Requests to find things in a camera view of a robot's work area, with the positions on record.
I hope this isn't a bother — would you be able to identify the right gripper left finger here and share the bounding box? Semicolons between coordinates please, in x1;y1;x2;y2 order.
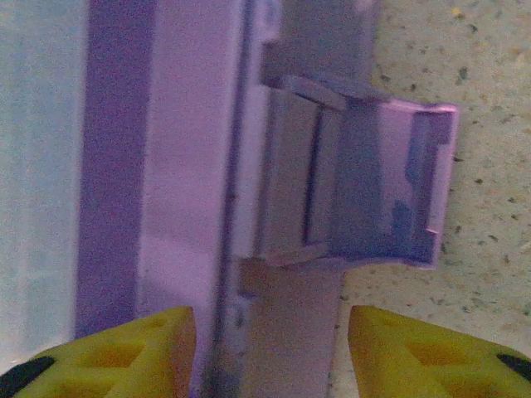
0;305;196;398

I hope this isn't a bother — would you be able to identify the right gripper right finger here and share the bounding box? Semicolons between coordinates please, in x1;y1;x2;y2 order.
349;305;531;398

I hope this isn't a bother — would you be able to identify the purple tool box clear lid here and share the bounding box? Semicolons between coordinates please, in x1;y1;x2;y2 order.
0;0;460;398

